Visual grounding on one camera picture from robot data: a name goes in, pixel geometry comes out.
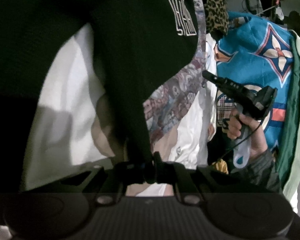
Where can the person's right hand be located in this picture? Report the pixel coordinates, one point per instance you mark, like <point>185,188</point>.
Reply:
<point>244,129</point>

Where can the gold round side table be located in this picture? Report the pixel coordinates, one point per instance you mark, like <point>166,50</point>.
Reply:
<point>293,22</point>

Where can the leopard print garment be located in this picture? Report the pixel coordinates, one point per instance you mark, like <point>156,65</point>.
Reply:
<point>217,18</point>

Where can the white bear print duvet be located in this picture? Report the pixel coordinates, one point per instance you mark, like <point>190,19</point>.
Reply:
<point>72,129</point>

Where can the teal patterned blanket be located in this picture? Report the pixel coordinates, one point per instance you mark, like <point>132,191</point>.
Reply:
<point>258,53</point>

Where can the light green blanket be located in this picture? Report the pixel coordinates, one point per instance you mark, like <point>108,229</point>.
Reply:
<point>288,161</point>

